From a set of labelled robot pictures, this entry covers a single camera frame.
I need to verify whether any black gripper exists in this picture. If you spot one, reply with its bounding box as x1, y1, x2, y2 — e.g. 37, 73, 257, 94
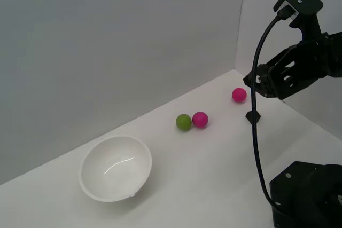
242, 32, 342, 100

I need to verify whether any small black box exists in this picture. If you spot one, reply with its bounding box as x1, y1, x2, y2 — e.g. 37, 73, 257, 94
245, 109, 262, 124

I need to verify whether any white bowl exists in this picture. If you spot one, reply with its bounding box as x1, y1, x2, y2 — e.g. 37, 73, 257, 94
79, 136, 152, 203

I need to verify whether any pink ball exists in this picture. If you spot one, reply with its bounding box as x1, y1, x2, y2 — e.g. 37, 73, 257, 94
231, 87, 247, 104
191, 111, 209, 129

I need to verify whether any green ball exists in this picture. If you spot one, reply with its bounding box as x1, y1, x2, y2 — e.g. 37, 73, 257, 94
175, 113, 192, 132

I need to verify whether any black camera cable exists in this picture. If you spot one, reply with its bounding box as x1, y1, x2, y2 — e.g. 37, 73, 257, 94
251, 11, 284, 209

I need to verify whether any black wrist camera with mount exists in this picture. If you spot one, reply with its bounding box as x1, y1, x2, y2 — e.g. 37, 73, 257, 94
273, 0, 329, 43

